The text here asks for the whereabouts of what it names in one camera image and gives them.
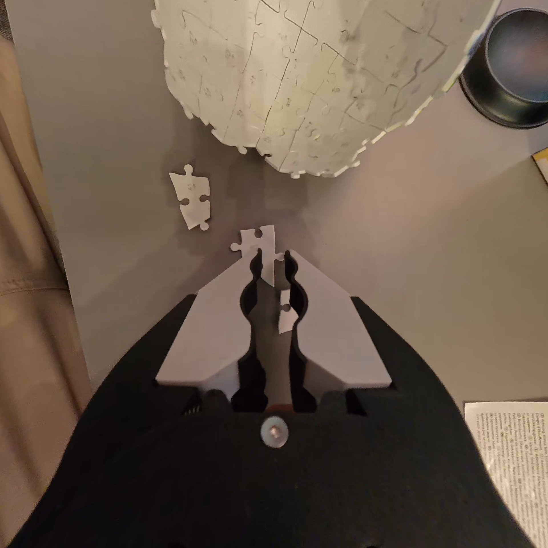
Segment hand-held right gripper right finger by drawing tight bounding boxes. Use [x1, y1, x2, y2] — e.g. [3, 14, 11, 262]
[284, 249, 393, 412]

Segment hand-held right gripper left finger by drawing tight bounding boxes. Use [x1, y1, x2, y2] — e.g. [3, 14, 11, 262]
[155, 249, 269, 412]

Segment partly built puzzle ball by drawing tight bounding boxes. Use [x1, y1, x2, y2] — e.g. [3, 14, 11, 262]
[151, 0, 502, 179]

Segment joined white puzzle piece pair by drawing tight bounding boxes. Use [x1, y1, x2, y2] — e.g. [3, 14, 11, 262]
[169, 165, 211, 231]

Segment blue puzzle box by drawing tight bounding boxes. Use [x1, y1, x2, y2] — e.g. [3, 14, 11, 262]
[531, 148, 548, 187]

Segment black round puzzle stand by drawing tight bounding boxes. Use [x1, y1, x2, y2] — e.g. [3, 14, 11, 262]
[459, 9, 548, 129]

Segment person's beige trousers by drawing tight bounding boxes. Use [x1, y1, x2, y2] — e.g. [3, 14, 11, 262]
[0, 39, 93, 536]

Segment white instruction sheet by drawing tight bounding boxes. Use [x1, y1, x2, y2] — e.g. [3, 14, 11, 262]
[464, 400, 548, 548]

